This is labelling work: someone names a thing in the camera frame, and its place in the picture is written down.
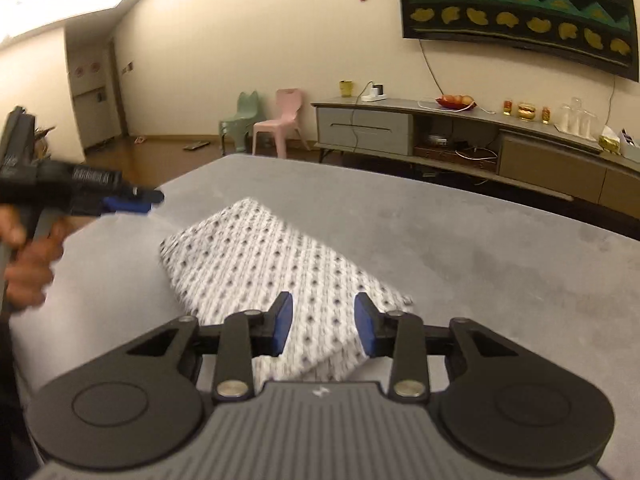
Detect white black-patterned garment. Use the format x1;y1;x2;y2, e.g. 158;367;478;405
159;197;416;383

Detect red fruit plate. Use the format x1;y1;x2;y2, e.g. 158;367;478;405
435;94;477;111

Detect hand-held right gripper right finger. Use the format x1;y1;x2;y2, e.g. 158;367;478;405
352;291;551;403

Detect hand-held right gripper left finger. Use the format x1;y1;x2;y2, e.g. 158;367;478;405
95;291;294;403

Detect person's left hand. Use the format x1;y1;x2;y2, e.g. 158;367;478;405
0;207;68;311

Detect green plastic chair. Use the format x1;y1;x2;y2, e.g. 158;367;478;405
219;91;260;156

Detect grey television cabinet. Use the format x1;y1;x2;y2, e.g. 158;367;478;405
311;96;640;241

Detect entrance door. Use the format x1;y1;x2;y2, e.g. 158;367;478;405
70;42;123;151

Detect white cable bundle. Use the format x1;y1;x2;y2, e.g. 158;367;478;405
454;147;499;162

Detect clear glass cups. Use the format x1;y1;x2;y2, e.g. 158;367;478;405
557;97;598;138

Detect grey box of small items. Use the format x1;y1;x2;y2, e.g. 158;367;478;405
618;130;640;163

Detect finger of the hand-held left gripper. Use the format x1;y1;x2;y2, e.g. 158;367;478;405
97;186;166;216

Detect pink plastic chair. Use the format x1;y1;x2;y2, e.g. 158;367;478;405
251;88;310;157

